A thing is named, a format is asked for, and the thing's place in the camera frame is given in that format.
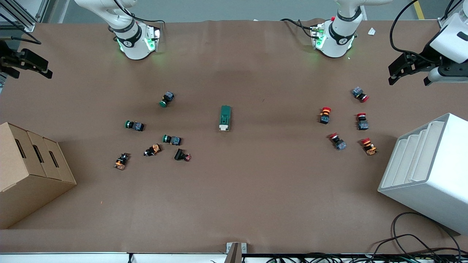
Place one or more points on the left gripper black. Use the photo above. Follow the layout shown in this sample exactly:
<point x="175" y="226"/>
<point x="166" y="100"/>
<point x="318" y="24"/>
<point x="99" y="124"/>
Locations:
<point x="423" y="59"/>

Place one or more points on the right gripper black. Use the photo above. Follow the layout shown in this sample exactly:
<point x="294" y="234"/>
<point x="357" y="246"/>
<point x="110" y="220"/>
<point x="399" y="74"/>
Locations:
<point x="8" y="60"/>

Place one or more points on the green load switch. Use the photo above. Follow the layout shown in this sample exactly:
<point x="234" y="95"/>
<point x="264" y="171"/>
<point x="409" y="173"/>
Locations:
<point x="224" y="117"/>

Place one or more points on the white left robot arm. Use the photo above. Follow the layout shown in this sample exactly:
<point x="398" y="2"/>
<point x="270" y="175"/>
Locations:
<point x="336" y="40"/>

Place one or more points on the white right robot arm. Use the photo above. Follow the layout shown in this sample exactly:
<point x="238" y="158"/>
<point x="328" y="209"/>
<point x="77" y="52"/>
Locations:
<point x="135" y="40"/>

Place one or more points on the white paper scrap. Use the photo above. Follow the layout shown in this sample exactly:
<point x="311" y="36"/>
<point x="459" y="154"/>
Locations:
<point x="371" y="31"/>

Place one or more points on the red push button grey block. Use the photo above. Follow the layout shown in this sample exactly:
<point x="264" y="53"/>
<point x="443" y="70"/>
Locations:
<point x="362" y="125"/>
<point x="340" y="144"/>
<point x="358" y="92"/>

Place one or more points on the red push button orange block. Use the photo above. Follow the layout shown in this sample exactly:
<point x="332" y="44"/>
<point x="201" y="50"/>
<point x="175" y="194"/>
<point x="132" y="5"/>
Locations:
<point x="324" y="117"/>
<point x="370" y="149"/>

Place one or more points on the green push button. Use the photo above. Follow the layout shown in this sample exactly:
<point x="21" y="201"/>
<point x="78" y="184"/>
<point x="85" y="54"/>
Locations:
<point x="137" y="126"/>
<point x="167" y="98"/>
<point x="174" y="140"/>

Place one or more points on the brown cardboard box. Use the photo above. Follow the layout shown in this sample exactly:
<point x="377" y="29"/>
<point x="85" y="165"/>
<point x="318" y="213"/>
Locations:
<point x="22" y="190"/>

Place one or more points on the white stepped bin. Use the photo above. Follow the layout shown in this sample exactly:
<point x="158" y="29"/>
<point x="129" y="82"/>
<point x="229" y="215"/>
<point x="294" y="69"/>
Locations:
<point x="438" y="190"/>

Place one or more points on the brown paper table cover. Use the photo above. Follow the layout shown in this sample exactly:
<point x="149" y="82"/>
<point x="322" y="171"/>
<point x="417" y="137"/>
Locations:
<point x="256" y="190"/>

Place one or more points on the black orange selector switch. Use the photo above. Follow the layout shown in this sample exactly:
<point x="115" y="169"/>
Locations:
<point x="121" y="162"/>
<point x="154" y="149"/>

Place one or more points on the black switch with red tip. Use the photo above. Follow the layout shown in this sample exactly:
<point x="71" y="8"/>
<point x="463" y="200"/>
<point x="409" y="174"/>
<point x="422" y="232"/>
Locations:
<point x="180" y="155"/>

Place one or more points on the white table edge rail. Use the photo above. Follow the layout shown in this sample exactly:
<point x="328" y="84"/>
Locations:
<point x="73" y="258"/>

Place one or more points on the grey metal bracket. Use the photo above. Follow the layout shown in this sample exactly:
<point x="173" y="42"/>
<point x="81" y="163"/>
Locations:
<point x="234" y="252"/>

